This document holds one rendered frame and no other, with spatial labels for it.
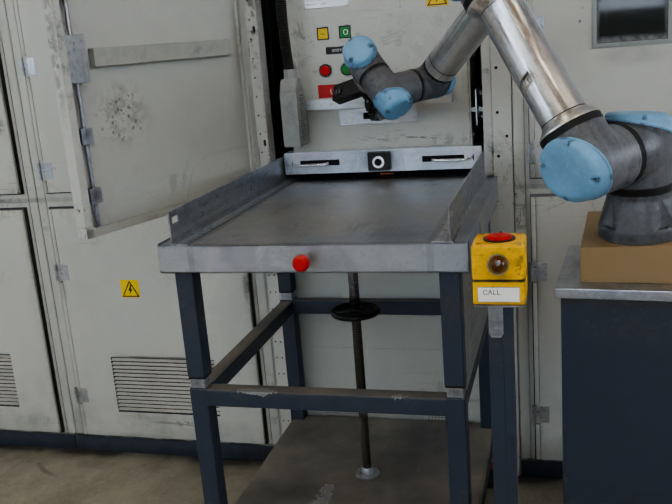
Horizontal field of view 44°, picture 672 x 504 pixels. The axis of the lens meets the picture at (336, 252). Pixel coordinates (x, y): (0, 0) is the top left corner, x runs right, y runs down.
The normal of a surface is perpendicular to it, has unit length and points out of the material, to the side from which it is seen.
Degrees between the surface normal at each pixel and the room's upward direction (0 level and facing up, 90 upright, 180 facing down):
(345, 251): 90
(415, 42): 90
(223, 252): 90
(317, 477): 0
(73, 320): 90
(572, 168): 100
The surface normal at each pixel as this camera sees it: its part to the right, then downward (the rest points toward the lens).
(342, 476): -0.07, -0.97
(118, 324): -0.26, 0.26
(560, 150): -0.74, 0.39
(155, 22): 0.84, 0.07
